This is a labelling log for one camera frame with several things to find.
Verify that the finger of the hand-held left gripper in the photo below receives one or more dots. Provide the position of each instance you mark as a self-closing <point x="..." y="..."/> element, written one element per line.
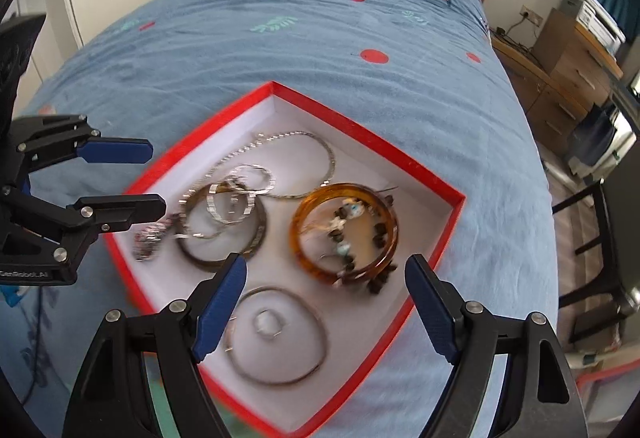
<point x="117" y="151"/>
<point x="120" y="209"/>

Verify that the large twisted silver hoop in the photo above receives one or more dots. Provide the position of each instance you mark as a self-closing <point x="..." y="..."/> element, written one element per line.
<point x="212" y="204"/>

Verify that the thin silver bangle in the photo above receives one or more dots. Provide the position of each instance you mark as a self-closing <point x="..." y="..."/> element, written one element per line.
<point x="320" y="343"/>

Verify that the dark blue bag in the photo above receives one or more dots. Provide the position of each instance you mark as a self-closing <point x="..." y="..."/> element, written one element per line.
<point x="592" y="131"/>

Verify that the white printer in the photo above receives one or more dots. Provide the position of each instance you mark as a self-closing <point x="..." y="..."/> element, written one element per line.
<point x="597" y="18"/>

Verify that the red jewelry box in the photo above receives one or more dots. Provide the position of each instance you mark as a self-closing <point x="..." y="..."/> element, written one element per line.
<point x="350" y="153"/>

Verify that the blue printed blanket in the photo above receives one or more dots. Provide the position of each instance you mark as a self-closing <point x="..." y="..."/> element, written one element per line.
<point x="300" y="43"/>

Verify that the wooden drawer cabinet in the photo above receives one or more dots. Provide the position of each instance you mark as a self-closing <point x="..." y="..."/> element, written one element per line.
<point x="570" y="68"/>

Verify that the dark brown bangle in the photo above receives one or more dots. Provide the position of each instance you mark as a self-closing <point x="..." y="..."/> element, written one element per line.
<point x="210" y="263"/>

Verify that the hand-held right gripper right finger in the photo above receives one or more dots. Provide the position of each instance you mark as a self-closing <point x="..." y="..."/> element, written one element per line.
<point x="435" y="313"/>

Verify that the wall socket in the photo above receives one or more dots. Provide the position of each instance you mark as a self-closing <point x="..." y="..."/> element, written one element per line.
<point x="531" y="14"/>

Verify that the small twisted silver hoop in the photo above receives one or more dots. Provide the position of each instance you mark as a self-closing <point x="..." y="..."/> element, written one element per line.
<point x="268" y="175"/>

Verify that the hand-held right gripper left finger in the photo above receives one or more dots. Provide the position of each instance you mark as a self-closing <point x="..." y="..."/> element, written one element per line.
<point x="220" y="308"/>

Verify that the amber bangle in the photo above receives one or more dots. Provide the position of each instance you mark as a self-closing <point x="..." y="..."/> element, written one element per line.
<point x="300" y="243"/>

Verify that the dark chair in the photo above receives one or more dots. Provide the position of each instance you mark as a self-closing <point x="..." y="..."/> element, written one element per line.
<point x="615" y="243"/>

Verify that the low wooden bedside table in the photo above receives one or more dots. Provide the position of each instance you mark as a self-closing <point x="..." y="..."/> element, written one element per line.
<point x="515" y="63"/>

